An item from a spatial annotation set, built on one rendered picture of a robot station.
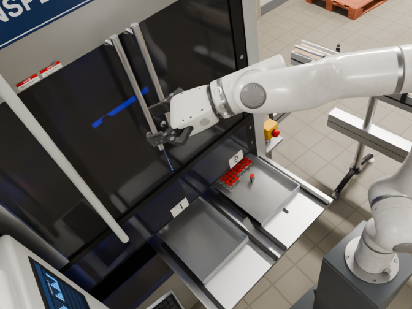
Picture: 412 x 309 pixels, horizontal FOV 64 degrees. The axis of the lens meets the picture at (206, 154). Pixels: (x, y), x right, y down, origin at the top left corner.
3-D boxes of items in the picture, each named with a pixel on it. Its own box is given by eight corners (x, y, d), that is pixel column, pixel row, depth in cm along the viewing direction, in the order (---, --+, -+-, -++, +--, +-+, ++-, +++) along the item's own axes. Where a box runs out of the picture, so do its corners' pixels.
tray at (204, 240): (154, 232, 151) (152, 228, 148) (197, 195, 160) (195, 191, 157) (203, 285, 132) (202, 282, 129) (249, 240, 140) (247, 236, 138)
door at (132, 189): (68, 257, 113) (-72, 142, 69) (173, 173, 128) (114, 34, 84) (68, 259, 112) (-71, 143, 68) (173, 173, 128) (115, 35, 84)
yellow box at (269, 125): (257, 134, 167) (256, 124, 162) (267, 126, 170) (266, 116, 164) (269, 141, 163) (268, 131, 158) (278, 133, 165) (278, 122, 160)
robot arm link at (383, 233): (395, 222, 117) (414, 183, 99) (411, 274, 105) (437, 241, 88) (358, 222, 120) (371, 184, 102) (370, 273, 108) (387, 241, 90)
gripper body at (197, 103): (228, 127, 71) (182, 144, 74) (223, 95, 77) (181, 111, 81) (214, 105, 66) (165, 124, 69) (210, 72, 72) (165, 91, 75)
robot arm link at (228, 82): (233, 120, 67) (237, 110, 76) (298, 96, 63) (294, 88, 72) (217, 81, 65) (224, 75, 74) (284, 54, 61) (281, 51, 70)
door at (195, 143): (173, 172, 128) (115, 34, 84) (249, 110, 143) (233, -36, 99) (174, 173, 128) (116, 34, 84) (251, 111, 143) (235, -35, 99)
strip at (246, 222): (243, 227, 144) (241, 221, 140) (247, 223, 145) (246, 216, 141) (268, 249, 136) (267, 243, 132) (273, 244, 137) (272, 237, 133)
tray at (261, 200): (208, 184, 163) (207, 181, 160) (245, 153, 171) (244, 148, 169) (261, 227, 143) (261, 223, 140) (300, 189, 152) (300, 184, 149)
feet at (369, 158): (328, 195, 246) (330, 184, 235) (366, 155, 262) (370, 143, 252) (338, 202, 241) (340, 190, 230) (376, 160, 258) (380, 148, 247)
